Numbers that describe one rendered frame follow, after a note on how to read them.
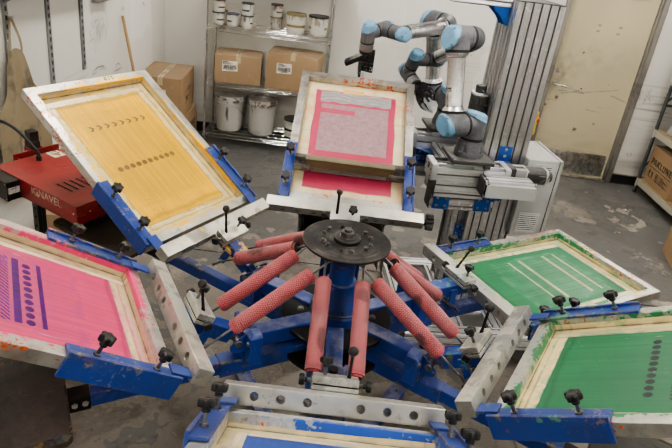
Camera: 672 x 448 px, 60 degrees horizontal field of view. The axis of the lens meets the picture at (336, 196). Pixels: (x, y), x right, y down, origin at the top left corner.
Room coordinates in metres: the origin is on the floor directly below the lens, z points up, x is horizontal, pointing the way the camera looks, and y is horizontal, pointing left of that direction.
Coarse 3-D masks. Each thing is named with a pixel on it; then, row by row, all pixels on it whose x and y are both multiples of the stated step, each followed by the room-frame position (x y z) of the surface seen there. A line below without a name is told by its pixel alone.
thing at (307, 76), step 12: (312, 72) 3.01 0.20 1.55; (300, 84) 2.92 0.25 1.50; (348, 84) 3.00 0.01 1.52; (360, 84) 2.99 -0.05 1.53; (372, 84) 2.99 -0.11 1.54; (384, 84) 2.99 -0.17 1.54; (396, 84) 3.00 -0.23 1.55; (408, 84) 3.01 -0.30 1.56; (300, 96) 2.86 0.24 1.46; (408, 96) 2.94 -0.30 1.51; (300, 108) 2.79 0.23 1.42; (408, 108) 2.87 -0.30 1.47; (300, 120) 2.72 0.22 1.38; (408, 120) 2.81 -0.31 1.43; (408, 132) 2.74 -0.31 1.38; (408, 144) 2.68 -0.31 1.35; (300, 192) 2.37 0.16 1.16; (360, 204) 2.36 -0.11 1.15; (372, 204) 2.37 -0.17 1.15; (384, 204) 2.37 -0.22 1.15; (396, 204) 2.38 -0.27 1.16
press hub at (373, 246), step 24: (312, 240) 1.68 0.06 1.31; (336, 240) 1.69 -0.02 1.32; (360, 240) 1.71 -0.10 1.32; (384, 240) 1.75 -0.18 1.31; (336, 264) 1.69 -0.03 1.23; (360, 264) 1.58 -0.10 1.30; (312, 288) 1.86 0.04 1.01; (336, 288) 1.67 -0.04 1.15; (288, 312) 1.69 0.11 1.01; (336, 312) 1.64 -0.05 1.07; (384, 312) 1.76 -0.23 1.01
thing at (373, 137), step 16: (368, 96) 2.96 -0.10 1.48; (368, 112) 2.86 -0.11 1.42; (384, 112) 2.88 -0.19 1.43; (368, 128) 2.78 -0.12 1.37; (384, 128) 2.79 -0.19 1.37; (352, 144) 2.68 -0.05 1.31; (368, 144) 2.69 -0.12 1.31; (384, 144) 2.70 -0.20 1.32; (368, 160) 2.61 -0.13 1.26; (384, 160) 2.62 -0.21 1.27; (368, 192) 2.46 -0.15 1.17; (384, 192) 2.47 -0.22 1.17
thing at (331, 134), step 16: (320, 96) 2.92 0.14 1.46; (320, 112) 2.83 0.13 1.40; (320, 128) 2.74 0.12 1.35; (336, 128) 2.75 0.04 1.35; (352, 128) 2.76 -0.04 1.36; (320, 144) 2.66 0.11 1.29; (336, 144) 2.67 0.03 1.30; (304, 176) 2.49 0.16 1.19; (320, 176) 2.50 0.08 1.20; (336, 176) 2.51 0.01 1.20
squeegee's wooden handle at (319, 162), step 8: (312, 160) 2.46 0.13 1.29; (320, 160) 2.46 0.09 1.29; (328, 160) 2.46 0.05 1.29; (336, 160) 2.46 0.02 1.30; (344, 160) 2.47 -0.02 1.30; (352, 160) 2.48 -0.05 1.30; (320, 168) 2.49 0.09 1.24; (328, 168) 2.48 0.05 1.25; (336, 168) 2.48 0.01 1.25; (344, 168) 2.47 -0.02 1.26; (352, 168) 2.47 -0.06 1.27; (360, 168) 2.47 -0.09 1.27; (368, 168) 2.46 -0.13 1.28; (376, 168) 2.46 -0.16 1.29; (384, 168) 2.46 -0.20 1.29; (392, 168) 2.46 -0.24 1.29; (384, 176) 2.49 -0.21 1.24
